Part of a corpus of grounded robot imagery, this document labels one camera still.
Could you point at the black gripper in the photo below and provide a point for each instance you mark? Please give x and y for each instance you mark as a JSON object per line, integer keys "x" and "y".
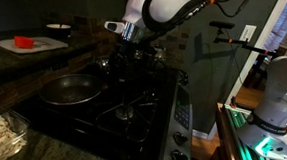
{"x": 122, "y": 55}

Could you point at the black frying pan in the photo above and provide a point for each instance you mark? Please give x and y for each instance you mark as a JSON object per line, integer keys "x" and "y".
{"x": 69, "y": 89}

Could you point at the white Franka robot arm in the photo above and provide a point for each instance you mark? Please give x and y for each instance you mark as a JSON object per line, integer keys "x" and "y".
{"x": 275, "y": 108}

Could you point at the small steel measuring cup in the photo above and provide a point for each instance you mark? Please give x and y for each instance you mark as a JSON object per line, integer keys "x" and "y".
{"x": 102, "y": 62}

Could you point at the black gas stove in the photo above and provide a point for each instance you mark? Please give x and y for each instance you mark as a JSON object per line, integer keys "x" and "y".
{"x": 141, "y": 123}

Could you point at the black stove knob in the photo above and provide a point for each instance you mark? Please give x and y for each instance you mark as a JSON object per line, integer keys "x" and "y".
{"x": 180, "y": 138}
{"x": 183, "y": 77}
{"x": 179, "y": 157}

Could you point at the stove control panel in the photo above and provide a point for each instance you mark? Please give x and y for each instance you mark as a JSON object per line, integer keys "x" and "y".
{"x": 183, "y": 107}

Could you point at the black bowl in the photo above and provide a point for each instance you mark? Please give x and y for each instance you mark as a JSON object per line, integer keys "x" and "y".
{"x": 58, "y": 30}

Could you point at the white cutting board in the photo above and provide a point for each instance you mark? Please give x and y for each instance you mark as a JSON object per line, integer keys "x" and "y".
{"x": 48, "y": 44}

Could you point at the red cup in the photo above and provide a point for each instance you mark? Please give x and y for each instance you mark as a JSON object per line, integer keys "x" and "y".
{"x": 24, "y": 42}

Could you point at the window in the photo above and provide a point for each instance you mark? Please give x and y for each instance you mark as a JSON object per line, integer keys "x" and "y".
{"x": 283, "y": 25}

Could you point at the black camera on stand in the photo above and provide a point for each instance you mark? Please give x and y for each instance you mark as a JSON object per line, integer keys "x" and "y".
{"x": 222, "y": 24}

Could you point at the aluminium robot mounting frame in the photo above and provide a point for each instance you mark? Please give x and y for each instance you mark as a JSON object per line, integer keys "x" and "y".
{"x": 233, "y": 142}

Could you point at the white light switch plate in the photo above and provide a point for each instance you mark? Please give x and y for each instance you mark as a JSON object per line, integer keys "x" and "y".
{"x": 248, "y": 33}

